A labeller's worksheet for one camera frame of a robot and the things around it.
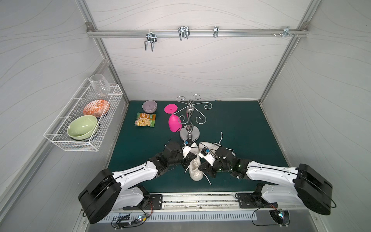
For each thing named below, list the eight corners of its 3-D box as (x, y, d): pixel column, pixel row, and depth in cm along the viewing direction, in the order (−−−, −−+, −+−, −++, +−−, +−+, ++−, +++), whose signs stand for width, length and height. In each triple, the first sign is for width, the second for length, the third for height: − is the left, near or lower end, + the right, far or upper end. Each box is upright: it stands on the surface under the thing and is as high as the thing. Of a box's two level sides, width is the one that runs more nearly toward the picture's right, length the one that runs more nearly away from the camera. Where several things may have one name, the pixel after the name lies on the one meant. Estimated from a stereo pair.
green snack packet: (134, 127, 105) (133, 124, 103) (138, 115, 113) (137, 112, 110) (154, 127, 105) (154, 124, 103) (157, 115, 113) (156, 112, 110)
